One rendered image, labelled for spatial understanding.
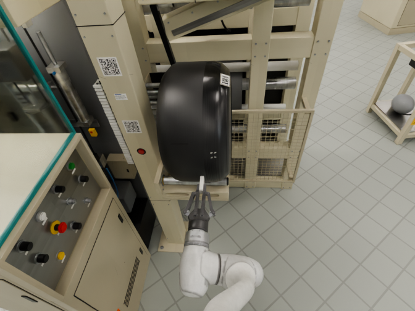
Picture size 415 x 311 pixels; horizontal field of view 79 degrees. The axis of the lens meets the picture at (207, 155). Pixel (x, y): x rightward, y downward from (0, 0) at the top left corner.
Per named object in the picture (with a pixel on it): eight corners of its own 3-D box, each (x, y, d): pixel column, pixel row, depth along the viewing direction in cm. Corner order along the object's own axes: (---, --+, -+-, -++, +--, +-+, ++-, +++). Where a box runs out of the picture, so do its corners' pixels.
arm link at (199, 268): (179, 250, 94) (213, 254, 96) (173, 297, 86) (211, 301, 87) (184, 242, 86) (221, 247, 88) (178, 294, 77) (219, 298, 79)
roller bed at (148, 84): (153, 126, 165) (141, 85, 144) (158, 112, 176) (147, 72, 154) (183, 125, 163) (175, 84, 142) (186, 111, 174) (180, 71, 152)
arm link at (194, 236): (181, 244, 88) (183, 226, 91) (185, 250, 95) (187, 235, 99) (207, 244, 87) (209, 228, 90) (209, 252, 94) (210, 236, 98)
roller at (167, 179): (163, 183, 136) (161, 185, 131) (163, 174, 135) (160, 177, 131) (228, 184, 132) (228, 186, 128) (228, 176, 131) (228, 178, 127)
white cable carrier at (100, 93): (128, 164, 136) (92, 85, 102) (130, 157, 140) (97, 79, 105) (136, 164, 136) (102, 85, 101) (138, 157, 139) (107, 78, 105)
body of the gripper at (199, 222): (207, 229, 91) (209, 205, 96) (184, 228, 92) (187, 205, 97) (209, 236, 97) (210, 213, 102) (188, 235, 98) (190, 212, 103)
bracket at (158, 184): (157, 194, 133) (152, 183, 126) (170, 142, 160) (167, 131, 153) (163, 194, 133) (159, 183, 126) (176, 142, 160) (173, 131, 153)
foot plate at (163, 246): (157, 251, 199) (157, 250, 198) (164, 221, 218) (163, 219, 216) (191, 253, 197) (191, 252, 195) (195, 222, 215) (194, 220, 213)
